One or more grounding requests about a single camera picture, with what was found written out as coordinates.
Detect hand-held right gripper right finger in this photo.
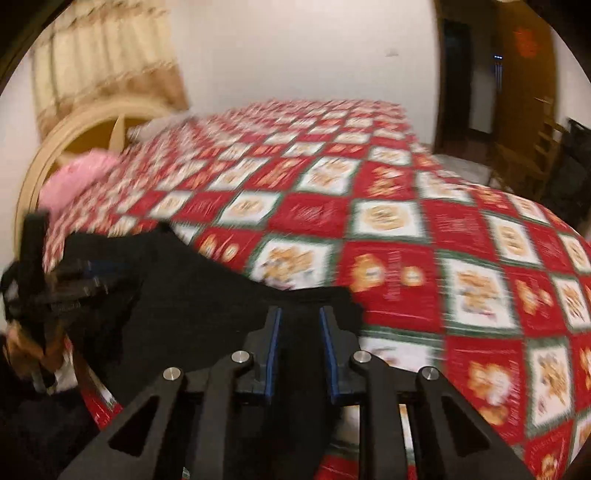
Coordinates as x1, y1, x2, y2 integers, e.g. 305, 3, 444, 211
318, 305, 537, 480

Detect red door decoration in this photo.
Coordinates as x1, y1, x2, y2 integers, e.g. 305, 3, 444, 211
512, 27, 541, 59

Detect red printed checkered blanket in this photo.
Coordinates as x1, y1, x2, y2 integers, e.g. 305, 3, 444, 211
43, 98, 591, 480

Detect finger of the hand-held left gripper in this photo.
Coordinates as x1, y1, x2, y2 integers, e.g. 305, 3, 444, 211
55, 257, 137, 280
46, 279, 141, 309

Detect brown wooden door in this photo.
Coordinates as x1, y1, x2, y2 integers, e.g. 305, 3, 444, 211
496, 0, 560, 178

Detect wooden chair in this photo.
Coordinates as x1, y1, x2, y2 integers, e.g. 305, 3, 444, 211
488, 96, 568, 197

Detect black pants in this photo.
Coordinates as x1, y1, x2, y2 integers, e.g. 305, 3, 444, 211
59, 225, 366, 418

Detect beige patterned curtain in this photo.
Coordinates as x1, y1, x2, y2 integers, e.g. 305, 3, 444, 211
30, 0, 191, 136

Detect person's dark clothing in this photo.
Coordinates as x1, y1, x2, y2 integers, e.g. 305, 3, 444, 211
0, 355, 116, 480

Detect dark wooden door frame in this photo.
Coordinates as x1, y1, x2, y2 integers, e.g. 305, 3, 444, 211
433, 0, 500, 160

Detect cream wooden headboard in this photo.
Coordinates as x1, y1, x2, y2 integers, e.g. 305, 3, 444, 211
16, 104, 186, 243

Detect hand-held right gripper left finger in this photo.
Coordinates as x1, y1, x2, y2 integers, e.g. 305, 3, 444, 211
58, 305, 284, 480

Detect pink fluffy pillow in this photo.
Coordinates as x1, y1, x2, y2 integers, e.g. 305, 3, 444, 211
39, 152, 123, 219

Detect person's left hand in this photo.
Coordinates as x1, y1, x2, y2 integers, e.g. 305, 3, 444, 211
0, 318, 70, 386

